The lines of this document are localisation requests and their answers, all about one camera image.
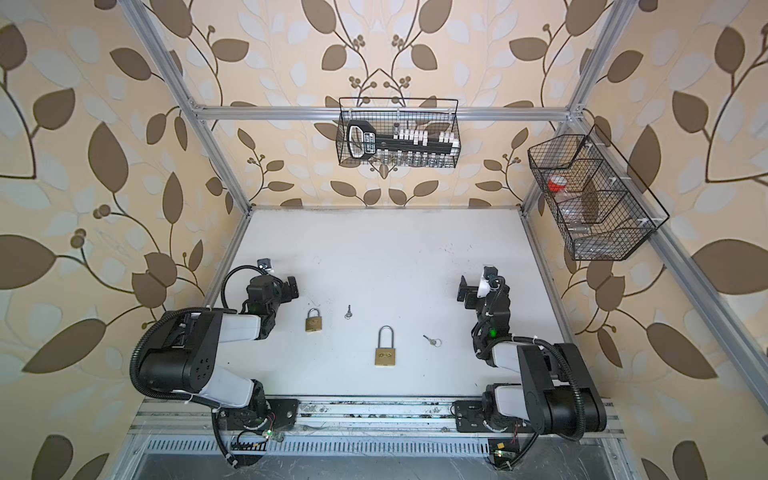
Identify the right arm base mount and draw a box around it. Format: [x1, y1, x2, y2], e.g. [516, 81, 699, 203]
[451, 400, 524, 434]

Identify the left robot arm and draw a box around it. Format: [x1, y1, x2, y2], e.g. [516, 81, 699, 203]
[129, 267, 299, 433]

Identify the wire basket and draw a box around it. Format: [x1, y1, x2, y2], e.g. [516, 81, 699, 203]
[527, 126, 669, 261]
[336, 95, 461, 169]

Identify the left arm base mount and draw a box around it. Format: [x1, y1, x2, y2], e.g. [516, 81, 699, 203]
[215, 397, 300, 432]

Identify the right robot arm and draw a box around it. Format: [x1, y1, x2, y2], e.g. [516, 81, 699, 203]
[453, 267, 608, 441]

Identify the silver key with ring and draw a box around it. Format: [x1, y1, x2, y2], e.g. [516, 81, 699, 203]
[423, 335, 442, 348]

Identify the large brass padlock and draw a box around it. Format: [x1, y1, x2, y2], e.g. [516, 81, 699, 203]
[374, 325, 396, 367]

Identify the black socket set holder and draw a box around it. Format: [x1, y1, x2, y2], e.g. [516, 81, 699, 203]
[340, 120, 461, 160]

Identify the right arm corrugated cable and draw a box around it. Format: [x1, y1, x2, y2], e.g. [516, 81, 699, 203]
[527, 337, 586, 442]

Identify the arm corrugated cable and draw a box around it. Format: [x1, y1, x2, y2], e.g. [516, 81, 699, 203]
[129, 307, 205, 402]
[527, 337, 586, 442]

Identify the back wire basket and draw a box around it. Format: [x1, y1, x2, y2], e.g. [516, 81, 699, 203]
[336, 95, 461, 169]

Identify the right wire basket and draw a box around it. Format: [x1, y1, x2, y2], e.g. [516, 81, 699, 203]
[527, 126, 669, 261]

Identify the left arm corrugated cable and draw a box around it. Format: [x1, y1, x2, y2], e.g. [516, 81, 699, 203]
[129, 307, 205, 402]

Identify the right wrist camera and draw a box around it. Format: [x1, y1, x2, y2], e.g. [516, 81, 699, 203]
[482, 266, 498, 282]

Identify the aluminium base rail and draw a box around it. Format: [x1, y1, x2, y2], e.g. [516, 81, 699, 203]
[128, 395, 625, 436]

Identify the small brass padlock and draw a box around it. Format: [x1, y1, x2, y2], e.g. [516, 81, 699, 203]
[305, 308, 323, 333]

